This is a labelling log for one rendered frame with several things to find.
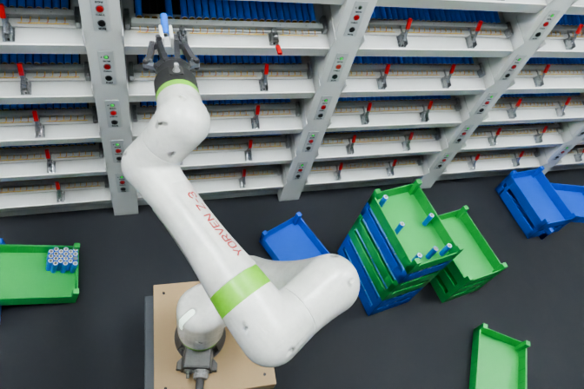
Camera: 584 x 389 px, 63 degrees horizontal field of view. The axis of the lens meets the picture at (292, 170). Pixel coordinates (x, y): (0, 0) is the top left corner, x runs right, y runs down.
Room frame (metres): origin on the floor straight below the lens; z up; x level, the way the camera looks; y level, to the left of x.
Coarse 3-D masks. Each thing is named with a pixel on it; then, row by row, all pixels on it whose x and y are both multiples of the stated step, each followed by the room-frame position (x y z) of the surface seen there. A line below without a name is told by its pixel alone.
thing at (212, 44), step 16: (128, 0) 1.07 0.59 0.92; (128, 16) 1.00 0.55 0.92; (320, 16) 1.31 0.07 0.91; (128, 32) 0.98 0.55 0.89; (176, 32) 1.04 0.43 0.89; (208, 32) 1.09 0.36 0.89; (224, 32) 1.11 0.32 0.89; (240, 32) 1.13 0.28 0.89; (128, 48) 0.94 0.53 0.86; (144, 48) 0.97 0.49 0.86; (192, 48) 1.03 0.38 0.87; (208, 48) 1.05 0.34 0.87; (224, 48) 1.07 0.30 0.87; (240, 48) 1.09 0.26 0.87; (256, 48) 1.11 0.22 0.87; (272, 48) 1.14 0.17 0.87; (288, 48) 1.16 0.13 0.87; (304, 48) 1.19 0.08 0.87; (320, 48) 1.21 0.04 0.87
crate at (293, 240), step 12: (300, 216) 1.14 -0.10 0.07; (276, 228) 1.06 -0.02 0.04; (288, 228) 1.10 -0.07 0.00; (300, 228) 1.12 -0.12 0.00; (264, 240) 0.98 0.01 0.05; (276, 240) 1.03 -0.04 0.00; (288, 240) 1.05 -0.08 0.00; (300, 240) 1.07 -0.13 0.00; (312, 240) 1.08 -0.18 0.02; (276, 252) 0.97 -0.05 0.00; (288, 252) 0.99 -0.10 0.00; (300, 252) 1.01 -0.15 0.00; (312, 252) 1.03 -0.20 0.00; (324, 252) 1.03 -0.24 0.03
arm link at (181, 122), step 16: (176, 80) 0.69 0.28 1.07; (160, 96) 0.64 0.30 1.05; (176, 96) 0.63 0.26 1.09; (192, 96) 0.65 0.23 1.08; (160, 112) 0.59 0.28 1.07; (176, 112) 0.59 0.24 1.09; (192, 112) 0.60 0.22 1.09; (208, 112) 0.65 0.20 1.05; (160, 128) 0.57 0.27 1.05; (176, 128) 0.57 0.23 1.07; (192, 128) 0.58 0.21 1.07; (208, 128) 0.61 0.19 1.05; (160, 144) 0.55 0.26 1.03; (176, 144) 0.56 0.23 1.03; (192, 144) 0.57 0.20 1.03; (176, 160) 0.55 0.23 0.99
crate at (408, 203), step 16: (384, 192) 1.11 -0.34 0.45; (400, 192) 1.16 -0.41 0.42; (416, 192) 1.17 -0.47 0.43; (384, 208) 1.07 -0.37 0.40; (400, 208) 1.09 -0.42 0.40; (416, 208) 1.12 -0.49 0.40; (432, 208) 1.10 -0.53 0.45; (384, 224) 0.98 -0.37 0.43; (416, 224) 1.05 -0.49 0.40; (432, 224) 1.07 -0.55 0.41; (400, 240) 0.96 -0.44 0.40; (416, 240) 0.98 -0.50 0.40; (432, 240) 1.00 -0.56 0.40; (448, 240) 1.00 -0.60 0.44; (400, 256) 0.89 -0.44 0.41; (432, 256) 0.94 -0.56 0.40; (448, 256) 0.93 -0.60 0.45
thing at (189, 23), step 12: (132, 24) 0.99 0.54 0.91; (144, 24) 1.01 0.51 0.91; (156, 24) 1.02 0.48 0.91; (180, 24) 1.05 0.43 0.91; (192, 24) 1.07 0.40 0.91; (204, 24) 1.08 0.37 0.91; (216, 24) 1.10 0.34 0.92; (228, 24) 1.12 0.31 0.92; (240, 24) 1.13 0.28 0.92; (252, 24) 1.15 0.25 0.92; (264, 24) 1.17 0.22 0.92; (276, 24) 1.19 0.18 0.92; (288, 24) 1.21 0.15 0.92; (300, 24) 1.23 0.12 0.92; (312, 24) 1.25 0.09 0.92
